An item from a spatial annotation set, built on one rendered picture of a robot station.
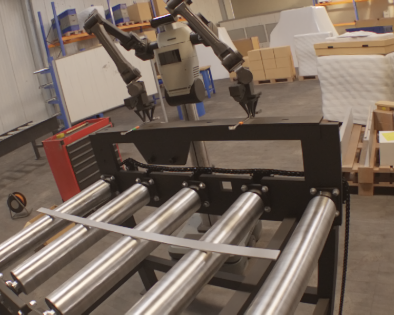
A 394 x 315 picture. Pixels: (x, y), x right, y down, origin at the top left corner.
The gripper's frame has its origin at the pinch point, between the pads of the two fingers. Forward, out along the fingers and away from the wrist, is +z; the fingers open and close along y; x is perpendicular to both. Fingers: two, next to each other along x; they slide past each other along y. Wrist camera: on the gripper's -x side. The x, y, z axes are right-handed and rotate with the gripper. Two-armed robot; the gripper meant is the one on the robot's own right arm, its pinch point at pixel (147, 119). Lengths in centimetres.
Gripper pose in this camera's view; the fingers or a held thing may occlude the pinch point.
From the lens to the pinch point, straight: 165.1
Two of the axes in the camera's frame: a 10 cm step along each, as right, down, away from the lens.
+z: 2.2, 9.2, 3.3
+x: 5.4, -4.0, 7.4
